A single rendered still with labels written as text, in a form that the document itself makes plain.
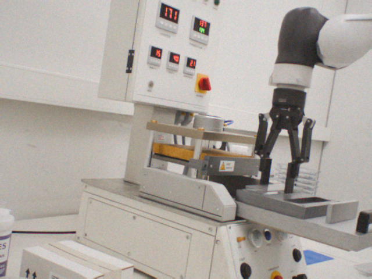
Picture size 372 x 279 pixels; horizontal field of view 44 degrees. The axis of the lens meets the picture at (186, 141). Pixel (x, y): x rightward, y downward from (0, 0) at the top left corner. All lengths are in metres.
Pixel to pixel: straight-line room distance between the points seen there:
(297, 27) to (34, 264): 0.73
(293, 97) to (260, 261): 0.37
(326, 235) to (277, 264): 0.24
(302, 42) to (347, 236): 0.42
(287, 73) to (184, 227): 0.41
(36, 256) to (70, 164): 0.72
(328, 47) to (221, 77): 1.30
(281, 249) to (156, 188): 0.33
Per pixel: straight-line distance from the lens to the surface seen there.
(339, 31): 0.99
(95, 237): 1.24
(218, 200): 0.98
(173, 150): 1.13
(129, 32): 1.21
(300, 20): 1.07
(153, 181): 1.10
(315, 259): 1.57
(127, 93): 1.17
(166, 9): 1.24
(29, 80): 1.42
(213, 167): 1.07
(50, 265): 0.91
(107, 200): 1.20
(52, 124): 1.54
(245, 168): 1.19
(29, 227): 1.44
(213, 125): 1.16
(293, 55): 1.06
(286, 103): 1.05
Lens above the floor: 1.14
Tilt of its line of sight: 3 degrees down
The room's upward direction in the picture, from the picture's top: 9 degrees clockwise
